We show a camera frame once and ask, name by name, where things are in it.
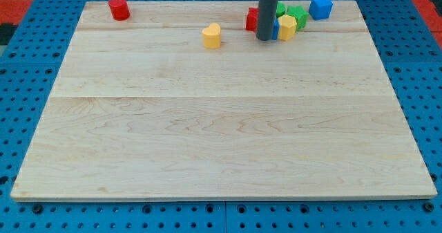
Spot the yellow heart block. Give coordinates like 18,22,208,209
202,23,221,49

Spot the light wooden board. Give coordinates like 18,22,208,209
11,0,437,202

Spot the red star block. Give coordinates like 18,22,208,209
245,7,258,32

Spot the blue thin block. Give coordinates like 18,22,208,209
271,18,280,40

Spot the yellow hexagon block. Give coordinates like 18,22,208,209
278,15,297,41

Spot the green round block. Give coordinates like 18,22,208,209
276,1,287,18

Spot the green star block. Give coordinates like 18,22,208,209
286,6,309,30

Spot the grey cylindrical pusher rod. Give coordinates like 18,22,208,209
256,0,278,41

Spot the blue cube block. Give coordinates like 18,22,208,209
309,0,333,20

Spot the red cylinder block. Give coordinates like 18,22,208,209
108,0,131,21

